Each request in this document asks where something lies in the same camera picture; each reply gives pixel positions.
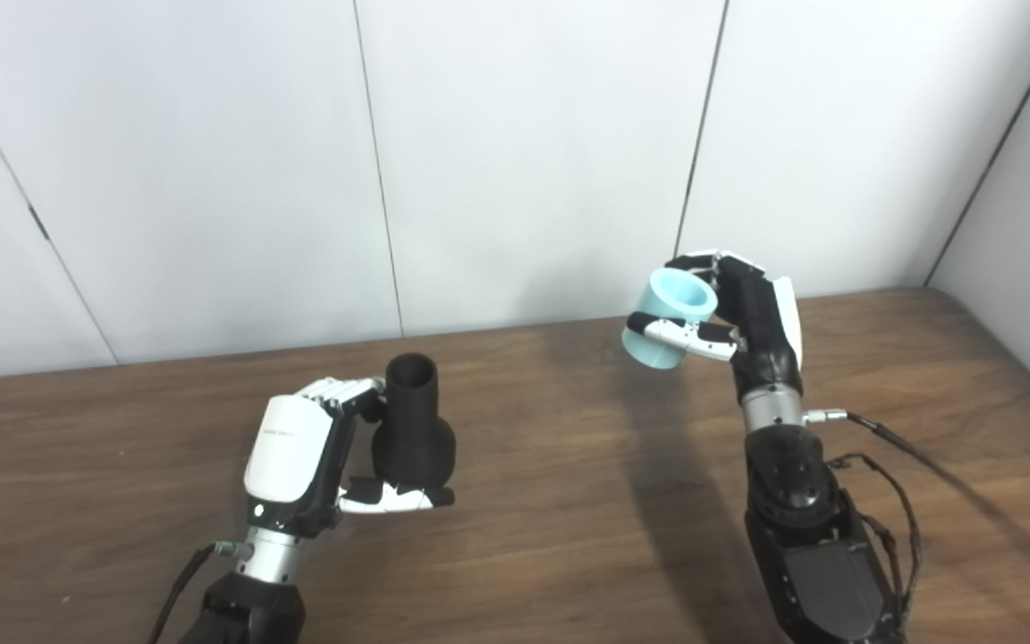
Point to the white and black right hand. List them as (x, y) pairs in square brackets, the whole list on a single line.
[(765, 331)]

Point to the white and black left hand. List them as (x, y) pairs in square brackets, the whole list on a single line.
[(287, 452)]

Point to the black nozzle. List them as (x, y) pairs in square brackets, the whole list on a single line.
[(412, 438)]

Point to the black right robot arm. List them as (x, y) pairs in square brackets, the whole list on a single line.
[(801, 528)]

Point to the small black wall hinge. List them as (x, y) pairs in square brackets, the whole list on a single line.
[(38, 224)]

